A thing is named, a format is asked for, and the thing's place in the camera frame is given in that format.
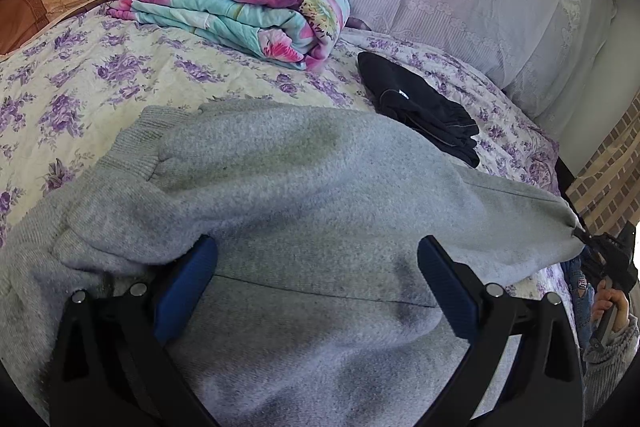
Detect person's right forearm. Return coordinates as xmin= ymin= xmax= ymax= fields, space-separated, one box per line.
xmin=582 ymin=314 xmax=640 ymax=408

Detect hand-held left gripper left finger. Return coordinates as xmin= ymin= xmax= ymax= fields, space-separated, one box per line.
xmin=47 ymin=234 xmax=218 ymax=427

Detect purple floral bedsheet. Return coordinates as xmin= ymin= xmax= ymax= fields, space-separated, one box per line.
xmin=0 ymin=12 xmax=576 ymax=308

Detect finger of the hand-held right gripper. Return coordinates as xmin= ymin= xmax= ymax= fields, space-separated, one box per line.
xmin=572 ymin=227 xmax=603 ymax=260

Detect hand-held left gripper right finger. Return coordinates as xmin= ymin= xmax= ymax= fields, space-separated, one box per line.
xmin=417 ymin=235 xmax=586 ymax=427

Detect black garment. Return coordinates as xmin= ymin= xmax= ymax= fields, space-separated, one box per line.
xmin=356 ymin=51 xmax=481 ymax=168

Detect person's right hand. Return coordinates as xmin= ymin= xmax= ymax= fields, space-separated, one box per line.
xmin=592 ymin=288 xmax=632 ymax=335

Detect grey sweatshirt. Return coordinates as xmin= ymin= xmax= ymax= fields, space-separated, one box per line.
xmin=0 ymin=99 xmax=586 ymax=427

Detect person's jeans leg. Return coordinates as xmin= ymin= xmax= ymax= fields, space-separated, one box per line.
xmin=561 ymin=257 xmax=597 ymax=360

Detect folded teal pink floral blanket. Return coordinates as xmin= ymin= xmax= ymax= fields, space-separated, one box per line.
xmin=106 ymin=0 xmax=352 ymax=72

